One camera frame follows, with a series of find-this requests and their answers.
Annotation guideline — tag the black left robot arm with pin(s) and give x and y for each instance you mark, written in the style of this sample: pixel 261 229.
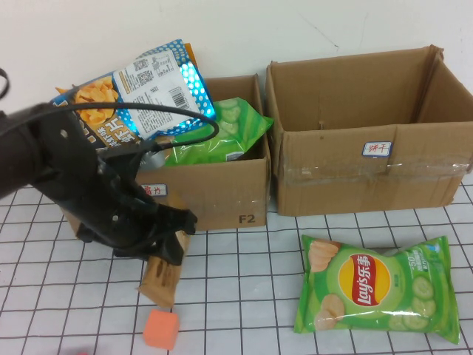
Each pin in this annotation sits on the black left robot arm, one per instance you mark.
pixel 29 155

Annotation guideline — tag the white black-grid tablecloth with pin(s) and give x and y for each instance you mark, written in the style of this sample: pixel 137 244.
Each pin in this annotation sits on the white black-grid tablecloth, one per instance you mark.
pixel 240 296

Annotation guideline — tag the orange snack bag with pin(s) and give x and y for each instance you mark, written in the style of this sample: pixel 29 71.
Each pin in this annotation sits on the orange snack bag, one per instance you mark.
pixel 188 51

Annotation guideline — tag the green Lays cucumber chips bag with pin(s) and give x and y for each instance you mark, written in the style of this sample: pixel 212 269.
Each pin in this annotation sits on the green Lays cucumber chips bag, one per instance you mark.
pixel 221 140
pixel 369 292

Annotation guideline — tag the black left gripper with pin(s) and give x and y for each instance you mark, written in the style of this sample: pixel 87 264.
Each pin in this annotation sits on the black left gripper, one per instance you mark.
pixel 111 218

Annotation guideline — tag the blue Vikar chips bag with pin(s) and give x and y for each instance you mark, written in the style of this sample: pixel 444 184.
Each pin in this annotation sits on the blue Vikar chips bag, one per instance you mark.
pixel 155 85

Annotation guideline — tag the brown snack packet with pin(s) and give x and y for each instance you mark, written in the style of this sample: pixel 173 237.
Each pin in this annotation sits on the brown snack packet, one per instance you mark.
pixel 160 281

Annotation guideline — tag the cardboard box printed F2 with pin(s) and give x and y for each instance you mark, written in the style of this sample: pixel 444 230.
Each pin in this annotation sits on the cardboard box printed F2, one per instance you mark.
pixel 221 192

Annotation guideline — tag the orange foam cube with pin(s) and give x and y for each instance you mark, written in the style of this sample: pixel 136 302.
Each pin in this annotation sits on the orange foam cube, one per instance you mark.
pixel 160 329

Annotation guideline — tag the large open cardboard box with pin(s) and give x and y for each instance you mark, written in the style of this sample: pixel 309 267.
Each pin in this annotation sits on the large open cardboard box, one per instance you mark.
pixel 332 177

